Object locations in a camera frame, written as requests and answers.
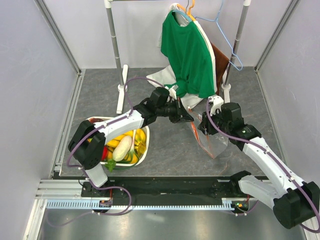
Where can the clear zip top bag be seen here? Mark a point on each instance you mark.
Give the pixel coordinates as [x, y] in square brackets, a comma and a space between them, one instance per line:
[213, 145]

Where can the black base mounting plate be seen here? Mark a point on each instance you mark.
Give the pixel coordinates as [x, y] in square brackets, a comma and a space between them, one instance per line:
[166, 190]

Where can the orange hanger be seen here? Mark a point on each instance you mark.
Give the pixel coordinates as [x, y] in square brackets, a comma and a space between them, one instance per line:
[190, 5]

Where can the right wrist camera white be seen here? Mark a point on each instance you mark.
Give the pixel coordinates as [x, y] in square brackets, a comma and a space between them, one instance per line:
[216, 104]

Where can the clothes rack left pole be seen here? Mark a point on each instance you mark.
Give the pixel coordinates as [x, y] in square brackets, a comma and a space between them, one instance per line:
[122, 70]

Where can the clothes rack pole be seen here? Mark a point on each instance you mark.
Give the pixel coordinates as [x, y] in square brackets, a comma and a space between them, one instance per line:
[226, 86]
[122, 70]

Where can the blue wire hanger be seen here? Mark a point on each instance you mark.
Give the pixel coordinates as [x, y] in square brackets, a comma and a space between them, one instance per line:
[225, 37]

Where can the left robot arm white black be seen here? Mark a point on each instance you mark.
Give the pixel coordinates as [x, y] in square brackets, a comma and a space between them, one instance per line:
[87, 144]

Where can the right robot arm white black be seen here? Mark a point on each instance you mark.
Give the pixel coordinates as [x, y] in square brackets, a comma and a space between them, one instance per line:
[292, 200]

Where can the yellow toy banana bunch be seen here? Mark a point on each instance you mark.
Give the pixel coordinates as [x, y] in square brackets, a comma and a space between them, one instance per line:
[127, 148]

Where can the blue white cable duct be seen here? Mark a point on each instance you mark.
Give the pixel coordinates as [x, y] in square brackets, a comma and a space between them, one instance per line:
[90, 204]

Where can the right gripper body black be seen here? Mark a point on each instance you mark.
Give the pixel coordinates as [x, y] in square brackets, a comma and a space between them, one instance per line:
[209, 128]

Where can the brown toy food piece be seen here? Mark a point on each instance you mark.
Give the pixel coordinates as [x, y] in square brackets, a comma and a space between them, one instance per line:
[95, 120]

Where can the green T-shirt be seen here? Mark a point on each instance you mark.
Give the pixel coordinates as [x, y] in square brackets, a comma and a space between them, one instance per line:
[188, 56]

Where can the red toy apple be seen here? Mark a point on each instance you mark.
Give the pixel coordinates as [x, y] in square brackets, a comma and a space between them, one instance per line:
[104, 154]

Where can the clothes rack right pole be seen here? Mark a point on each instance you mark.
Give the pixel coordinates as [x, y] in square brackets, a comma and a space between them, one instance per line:
[226, 86]

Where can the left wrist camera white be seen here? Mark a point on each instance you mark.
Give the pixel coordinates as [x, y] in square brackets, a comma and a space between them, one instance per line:
[172, 92]

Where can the white toy radish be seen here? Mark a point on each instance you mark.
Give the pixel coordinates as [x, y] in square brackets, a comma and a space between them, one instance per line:
[122, 149]

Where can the brown cloth garment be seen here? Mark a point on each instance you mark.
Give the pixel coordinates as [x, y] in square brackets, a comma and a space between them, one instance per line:
[221, 64]

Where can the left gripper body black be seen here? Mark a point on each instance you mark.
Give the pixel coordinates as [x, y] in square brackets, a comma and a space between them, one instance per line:
[172, 110]

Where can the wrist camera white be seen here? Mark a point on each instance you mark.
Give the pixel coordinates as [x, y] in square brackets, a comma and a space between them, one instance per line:
[172, 92]
[216, 104]

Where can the white cloth garment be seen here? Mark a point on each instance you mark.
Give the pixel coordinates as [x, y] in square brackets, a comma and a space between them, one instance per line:
[166, 77]

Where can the green toy scallion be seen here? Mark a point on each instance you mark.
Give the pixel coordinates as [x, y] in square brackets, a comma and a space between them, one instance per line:
[131, 157]

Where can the white plastic food basket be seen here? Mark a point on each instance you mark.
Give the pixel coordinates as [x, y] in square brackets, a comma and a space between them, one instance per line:
[141, 144]

